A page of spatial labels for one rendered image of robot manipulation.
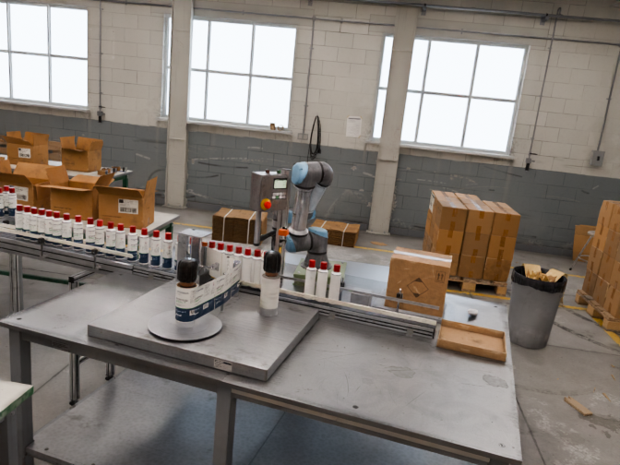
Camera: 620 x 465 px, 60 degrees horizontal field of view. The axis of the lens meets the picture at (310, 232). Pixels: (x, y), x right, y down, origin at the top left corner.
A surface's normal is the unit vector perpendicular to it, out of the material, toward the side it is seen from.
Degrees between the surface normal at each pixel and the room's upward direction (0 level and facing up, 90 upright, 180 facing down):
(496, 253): 92
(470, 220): 90
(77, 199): 90
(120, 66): 90
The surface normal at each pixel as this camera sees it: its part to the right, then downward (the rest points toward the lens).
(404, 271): -0.28, 0.21
